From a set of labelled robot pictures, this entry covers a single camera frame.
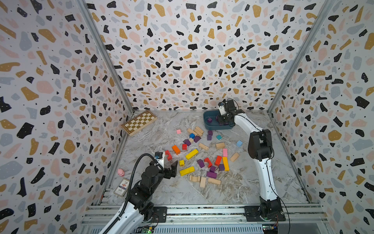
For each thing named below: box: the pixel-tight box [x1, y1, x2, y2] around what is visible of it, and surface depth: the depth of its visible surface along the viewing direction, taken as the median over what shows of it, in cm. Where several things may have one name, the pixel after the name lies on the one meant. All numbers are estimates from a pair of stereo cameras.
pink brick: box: [222, 148, 228, 157], surface depth 99 cm
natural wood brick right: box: [229, 152, 241, 163], surface depth 97 cm
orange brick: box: [171, 144, 181, 156], surface depth 99 cm
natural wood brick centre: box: [215, 142, 226, 149], surface depth 102 cm
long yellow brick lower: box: [179, 166, 196, 177], surface depth 90 cm
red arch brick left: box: [165, 149, 173, 161], surface depth 96 cm
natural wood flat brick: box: [207, 177, 222, 185], surface depth 86 cm
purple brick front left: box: [206, 171, 217, 179], surface depth 89 cm
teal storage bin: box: [203, 110, 235, 131], surface depth 112 cm
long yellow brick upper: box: [185, 148, 199, 160], surface depth 99 cm
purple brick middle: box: [196, 158, 206, 169], surface depth 94 cm
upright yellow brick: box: [222, 156, 230, 172], surface depth 93 cm
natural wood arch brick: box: [189, 175, 201, 182], surface depth 86 cm
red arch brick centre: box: [204, 157, 213, 169], surface depth 94 cm
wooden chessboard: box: [121, 110, 158, 137], surface depth 112 cm
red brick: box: [214, 155, 223, 167], surface depth 95 cm
